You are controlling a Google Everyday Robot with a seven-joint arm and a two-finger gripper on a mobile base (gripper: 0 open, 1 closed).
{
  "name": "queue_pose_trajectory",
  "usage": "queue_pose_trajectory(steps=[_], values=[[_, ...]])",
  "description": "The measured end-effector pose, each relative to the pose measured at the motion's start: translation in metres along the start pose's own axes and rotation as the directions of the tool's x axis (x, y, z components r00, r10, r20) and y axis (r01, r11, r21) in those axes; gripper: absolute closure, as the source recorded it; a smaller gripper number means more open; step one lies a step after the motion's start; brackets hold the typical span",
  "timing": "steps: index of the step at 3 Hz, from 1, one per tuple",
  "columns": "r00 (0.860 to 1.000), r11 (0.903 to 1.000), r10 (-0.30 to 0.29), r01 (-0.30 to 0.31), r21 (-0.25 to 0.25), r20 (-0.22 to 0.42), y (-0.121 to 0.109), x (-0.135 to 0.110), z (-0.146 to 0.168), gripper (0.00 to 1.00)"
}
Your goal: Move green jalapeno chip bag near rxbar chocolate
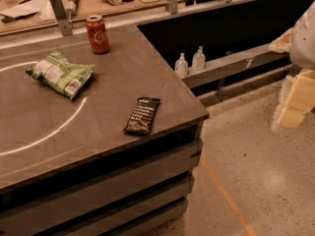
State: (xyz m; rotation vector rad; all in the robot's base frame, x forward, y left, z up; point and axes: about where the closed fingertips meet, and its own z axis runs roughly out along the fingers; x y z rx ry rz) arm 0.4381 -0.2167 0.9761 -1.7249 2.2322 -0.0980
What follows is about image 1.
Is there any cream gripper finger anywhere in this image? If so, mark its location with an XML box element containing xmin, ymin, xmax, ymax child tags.
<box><xmin>279</xmin><ymin>70</ymin><xmax>315</xmax><ymax>113</ymax></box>
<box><xmin>271</xmin><ymin>104</ymin><xmax>305</xmax><ymax>130</ymax></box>

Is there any green jalapeno chip bag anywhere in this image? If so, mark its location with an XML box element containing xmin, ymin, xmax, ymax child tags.
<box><xmin>26</xmin><ymin>51</ymin><xmax>95</xmax><ymax>99</ymax></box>

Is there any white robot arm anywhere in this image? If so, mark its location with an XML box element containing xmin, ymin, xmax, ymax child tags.
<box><xmin>269</xmin><ymin>2</ymin><xmax>315</xmax><ymax>131</ymax></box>

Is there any black rxbar chocolate bar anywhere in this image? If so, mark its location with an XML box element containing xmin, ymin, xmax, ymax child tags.
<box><xmin>124</xmin><ymin>96</ymin><xmax>160</xmax><ymax>135</ymax></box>

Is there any clear sanitizer bottle right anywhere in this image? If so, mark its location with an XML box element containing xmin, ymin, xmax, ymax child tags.
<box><xmin>192</xmin><ymin>46</ymin><xmax>206</xmax><ymax>71</ymax></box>

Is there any grey counter drawer cabinet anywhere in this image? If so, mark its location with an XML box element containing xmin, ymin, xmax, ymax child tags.
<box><xmin>0</xmin><ymin>124</ymin><xmax>203</xmax><ymax>236</ymax></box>

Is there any red coca-cola can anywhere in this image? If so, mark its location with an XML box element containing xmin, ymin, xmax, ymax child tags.
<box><xmin>86</xmin><ymin>15</ymin><xmax>109</xmax><ymax>54</ymax></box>

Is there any white papers stack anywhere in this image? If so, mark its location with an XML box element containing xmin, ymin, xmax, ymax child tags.
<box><xmin>0</xmin><ymin>0</ymin><xmax>50</xmax><ymax>21</ymax></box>

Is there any grey metal bracket left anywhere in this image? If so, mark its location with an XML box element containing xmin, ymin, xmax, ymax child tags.
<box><xmin>49</xmin><ymin>0</ymin><xmax>72</xmax><ymax>36</ymax></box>

